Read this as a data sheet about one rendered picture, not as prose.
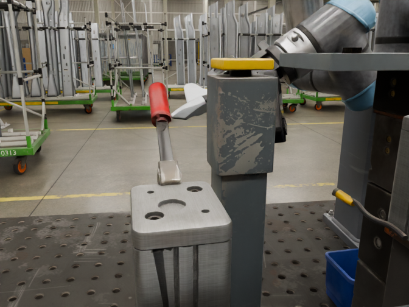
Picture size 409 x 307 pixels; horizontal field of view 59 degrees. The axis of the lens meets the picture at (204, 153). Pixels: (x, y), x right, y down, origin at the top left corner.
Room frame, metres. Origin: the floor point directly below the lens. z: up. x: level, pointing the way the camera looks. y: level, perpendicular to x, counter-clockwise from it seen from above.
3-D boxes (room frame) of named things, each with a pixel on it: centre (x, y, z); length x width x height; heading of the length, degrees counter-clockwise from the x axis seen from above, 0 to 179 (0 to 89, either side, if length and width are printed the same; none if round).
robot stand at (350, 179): (0.87, -0.45, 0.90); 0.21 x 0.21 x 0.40; 7
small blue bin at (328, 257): (0.60, -0.30, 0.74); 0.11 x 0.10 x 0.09; 102
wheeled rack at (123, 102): (7.10, 1.23, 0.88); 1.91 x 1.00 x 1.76; 8
